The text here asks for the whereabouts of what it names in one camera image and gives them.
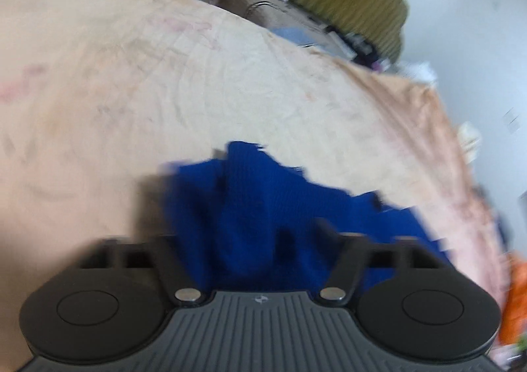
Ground orange object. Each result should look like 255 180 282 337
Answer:
498 253 526 345

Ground brown patterned pillow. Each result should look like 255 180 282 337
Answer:
205 0 356 61

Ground white quilt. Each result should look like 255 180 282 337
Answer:
457 121 482 164

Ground pink floral bed sheet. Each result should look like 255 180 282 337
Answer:
1 0 509 371

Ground blue beaded sweater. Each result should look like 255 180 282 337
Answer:
163 141 440 293

